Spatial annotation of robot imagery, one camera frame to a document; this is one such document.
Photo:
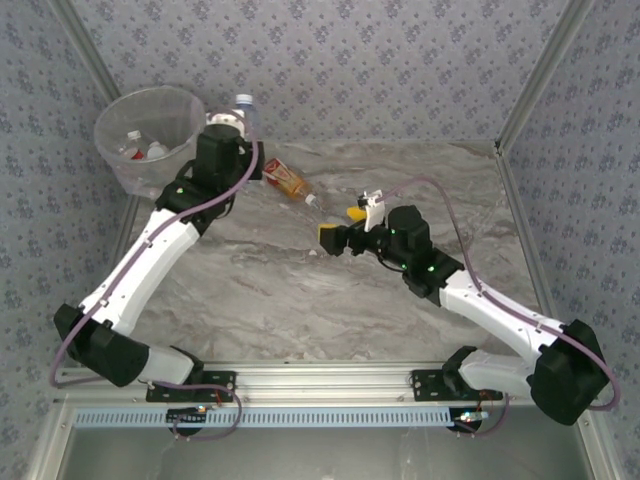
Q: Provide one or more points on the clear blue water bottle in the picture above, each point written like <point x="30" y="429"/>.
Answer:
<point x="245" y="107"/>

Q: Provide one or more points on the red white label bottle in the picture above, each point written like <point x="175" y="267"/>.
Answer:
<point x="135" y="142"/>

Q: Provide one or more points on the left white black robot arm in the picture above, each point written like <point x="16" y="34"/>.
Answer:
<point x="145" y="260"/>

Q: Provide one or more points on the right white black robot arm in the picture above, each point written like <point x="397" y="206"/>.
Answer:
<point x="500" y="315"/>

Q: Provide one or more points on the clear plastic bin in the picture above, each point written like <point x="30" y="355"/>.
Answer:
<point x="150" y="107"/>

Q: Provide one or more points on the orange juice bottle red label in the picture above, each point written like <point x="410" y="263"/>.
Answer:
<point x="285" y="177"/>

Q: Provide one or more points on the right small circuit board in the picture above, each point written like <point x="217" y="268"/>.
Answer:
<point x="470" y="419"/>

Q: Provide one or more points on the small circuit board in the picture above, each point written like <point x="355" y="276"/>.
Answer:
<point x="470" y="419"/>
<point x="187" y="416"/>

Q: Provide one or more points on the left small circuit board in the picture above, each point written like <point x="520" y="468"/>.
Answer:
<point x="187" y="416"/>

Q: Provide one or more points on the left aluminium table rail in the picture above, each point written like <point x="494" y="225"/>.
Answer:
<point x="127" y="220"/>

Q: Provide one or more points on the aluminium table rail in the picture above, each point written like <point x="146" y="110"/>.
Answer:
<point x="525" y="230"/>
<point x="127" y="220"/>

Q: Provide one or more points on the right aluminium table rail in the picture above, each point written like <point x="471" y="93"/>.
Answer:
<point x="525" y="230"/>

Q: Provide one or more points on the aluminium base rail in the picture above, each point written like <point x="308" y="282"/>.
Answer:
<point x="320" y="382"/>

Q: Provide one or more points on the right black mount plate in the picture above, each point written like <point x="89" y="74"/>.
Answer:
<point x="425" y="385"/>

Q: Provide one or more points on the black mount plate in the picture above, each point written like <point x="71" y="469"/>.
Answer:
<point x="425" y="385"/>
<point x="220" y="387"/>

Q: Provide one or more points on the left aluminium frame post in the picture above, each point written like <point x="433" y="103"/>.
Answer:
<point x="85" y="45"/>

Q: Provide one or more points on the aluminium frame post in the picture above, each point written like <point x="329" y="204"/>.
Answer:
<point x="85" y="45"/>
<point x="545" y="70"/>

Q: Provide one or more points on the left black mount plate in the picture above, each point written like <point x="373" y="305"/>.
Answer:
<point x="220" y="387"/>

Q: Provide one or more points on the right aluminium frame post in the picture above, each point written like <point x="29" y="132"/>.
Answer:
<point x="545" y="70"/>

